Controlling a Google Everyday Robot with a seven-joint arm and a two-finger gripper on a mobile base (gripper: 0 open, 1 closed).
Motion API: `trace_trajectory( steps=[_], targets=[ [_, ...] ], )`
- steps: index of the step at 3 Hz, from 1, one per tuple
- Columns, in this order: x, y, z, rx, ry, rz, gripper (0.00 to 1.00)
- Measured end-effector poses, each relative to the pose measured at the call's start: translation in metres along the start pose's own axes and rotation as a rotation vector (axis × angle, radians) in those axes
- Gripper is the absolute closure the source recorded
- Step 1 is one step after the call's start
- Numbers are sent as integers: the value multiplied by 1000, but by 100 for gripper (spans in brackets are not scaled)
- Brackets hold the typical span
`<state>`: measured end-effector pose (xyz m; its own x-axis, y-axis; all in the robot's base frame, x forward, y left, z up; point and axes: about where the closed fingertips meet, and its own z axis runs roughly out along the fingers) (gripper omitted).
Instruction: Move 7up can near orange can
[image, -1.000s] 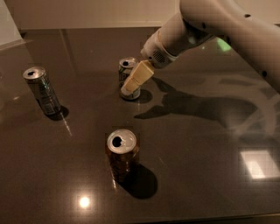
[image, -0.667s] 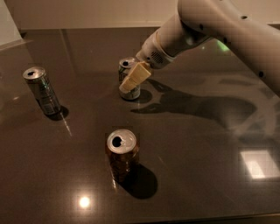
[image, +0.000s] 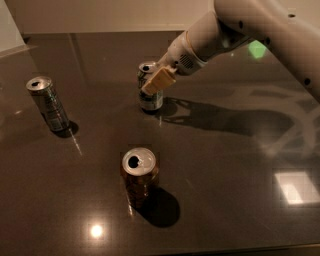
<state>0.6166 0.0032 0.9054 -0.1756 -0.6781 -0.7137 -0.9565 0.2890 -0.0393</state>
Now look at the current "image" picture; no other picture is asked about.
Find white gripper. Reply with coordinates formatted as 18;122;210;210
142;32;207;95

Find white green 7up can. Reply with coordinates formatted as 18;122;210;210
137;61;163;114

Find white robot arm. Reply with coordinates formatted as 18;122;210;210
142;0;320;100

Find orange soda can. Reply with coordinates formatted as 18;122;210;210
120;147;159;209

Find slim dark green can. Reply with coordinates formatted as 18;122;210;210
26;76;70;132

